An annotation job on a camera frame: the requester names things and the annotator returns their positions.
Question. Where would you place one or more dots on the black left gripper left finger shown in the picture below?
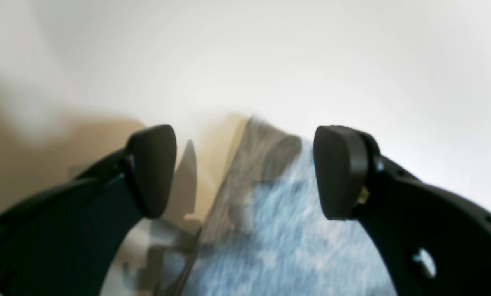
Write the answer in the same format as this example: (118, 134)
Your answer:
(62, 241)

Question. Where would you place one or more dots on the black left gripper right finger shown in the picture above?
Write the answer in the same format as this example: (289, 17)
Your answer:
(432, 241)

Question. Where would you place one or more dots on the grey T-shirt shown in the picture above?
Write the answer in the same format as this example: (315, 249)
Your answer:
(264, 233)

